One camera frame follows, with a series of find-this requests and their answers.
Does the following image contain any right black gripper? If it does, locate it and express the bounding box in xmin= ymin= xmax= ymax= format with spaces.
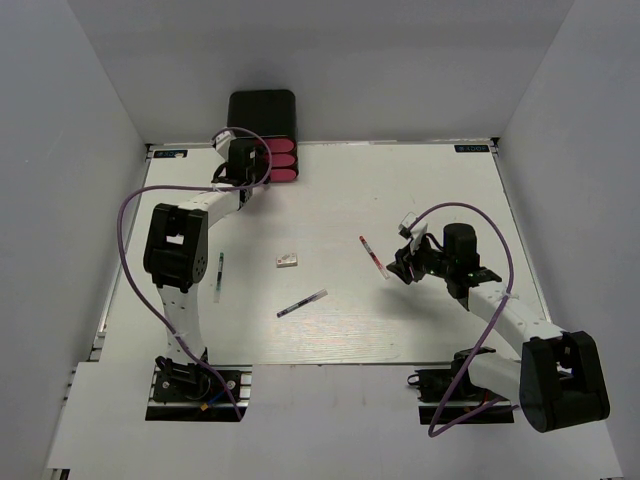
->
xmin=387 ymin=232 xmax=455 ymax=284

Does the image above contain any pink drawer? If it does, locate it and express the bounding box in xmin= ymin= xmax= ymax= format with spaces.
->
xmin=271 ymin=153 xmax=297 ymax=169
xmin=270 ymin=169 xmax=298 ymax=183
xmin=265 ymin=137 xmax=296 ymax=155

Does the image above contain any red gel pen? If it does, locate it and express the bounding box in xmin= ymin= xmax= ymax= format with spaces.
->
xmin=359 ymin=235 xmax=390 ymax=280

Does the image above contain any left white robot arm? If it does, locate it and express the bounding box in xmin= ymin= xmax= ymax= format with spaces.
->
xmin=143 ymin=139 xmax=273 ymax=399

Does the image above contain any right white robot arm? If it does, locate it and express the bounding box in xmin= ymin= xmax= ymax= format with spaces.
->
xmin=387 ymin=223 xmax=610 ymax=433

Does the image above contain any black drawer cabinet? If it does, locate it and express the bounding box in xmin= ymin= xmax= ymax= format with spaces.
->
xmin=227 ymin=89 xmax=299 ymax=175

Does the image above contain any purple gel pen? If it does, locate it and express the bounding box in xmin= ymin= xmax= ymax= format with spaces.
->
xmin=276 ymin=289 xmax=328 ymax=318

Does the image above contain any white eraser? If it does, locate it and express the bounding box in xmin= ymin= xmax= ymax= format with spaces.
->
xmin=276 ymin=252 xmax=298 ymax=268

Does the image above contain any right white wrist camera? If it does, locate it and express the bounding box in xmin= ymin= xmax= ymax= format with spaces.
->
xmin=398 ymin=212 xmax=428 ymax=252

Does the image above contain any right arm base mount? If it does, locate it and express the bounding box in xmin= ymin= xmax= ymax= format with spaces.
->
xmin=407 ymin=349 xmax=515 ymax=426

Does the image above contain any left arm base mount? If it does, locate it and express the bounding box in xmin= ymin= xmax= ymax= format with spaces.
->
xmin=145 ymin=365 xmax=252 ymax=423

